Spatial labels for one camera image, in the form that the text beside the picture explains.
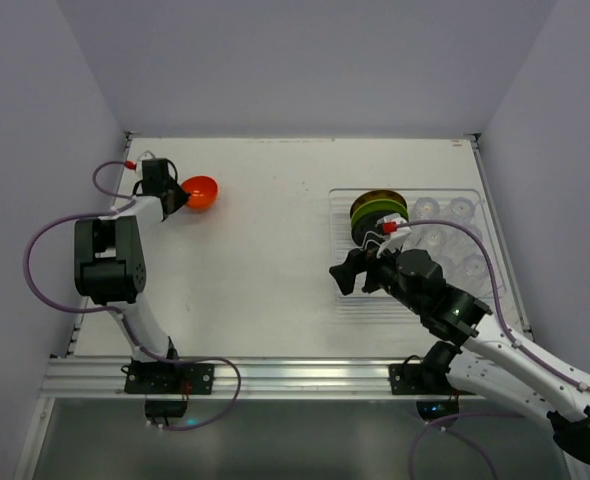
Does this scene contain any orange plastic bowl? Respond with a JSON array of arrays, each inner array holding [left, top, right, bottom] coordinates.
[[181, 175, 219, 212]]

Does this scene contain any black plate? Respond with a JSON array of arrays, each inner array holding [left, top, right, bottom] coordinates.
[[351, 213, 384, 247]]

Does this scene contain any green plate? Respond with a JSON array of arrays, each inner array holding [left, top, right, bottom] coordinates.
[[350, 199, 409, 227]]

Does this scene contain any yellow patterned plate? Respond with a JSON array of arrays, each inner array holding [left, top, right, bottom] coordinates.
[[350, 189, 407, 215]]

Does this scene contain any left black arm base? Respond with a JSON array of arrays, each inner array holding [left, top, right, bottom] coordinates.
[[121, 360, 215, 427]]

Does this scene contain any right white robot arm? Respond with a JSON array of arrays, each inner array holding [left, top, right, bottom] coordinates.
[[329, 249, 590, 465]]

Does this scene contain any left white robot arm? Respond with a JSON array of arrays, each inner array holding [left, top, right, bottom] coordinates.
[[74, 158, 190, 363]]

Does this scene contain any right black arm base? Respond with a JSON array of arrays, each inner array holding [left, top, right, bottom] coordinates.
[[388, 341, 460, 421]]

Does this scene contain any clear plastic dish rack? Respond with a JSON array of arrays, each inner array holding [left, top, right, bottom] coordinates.
[[329, 188, 510, 303]]

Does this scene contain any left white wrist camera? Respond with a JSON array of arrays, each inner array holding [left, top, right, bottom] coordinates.
[[135, 150, 158, 175]]

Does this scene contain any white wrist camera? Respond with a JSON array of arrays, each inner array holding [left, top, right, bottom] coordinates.
[[363, 213, 411, 257], [135, 150, 158, 175]]

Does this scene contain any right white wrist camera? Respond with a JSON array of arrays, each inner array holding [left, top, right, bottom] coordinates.
[[363, 213, 411, 257]]

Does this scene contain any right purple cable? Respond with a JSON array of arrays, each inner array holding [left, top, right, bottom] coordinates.
[[382, 218, 590, 480]]

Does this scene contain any aluminium front rail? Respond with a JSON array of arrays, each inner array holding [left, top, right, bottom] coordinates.
[[37, 355, 569, 401]]

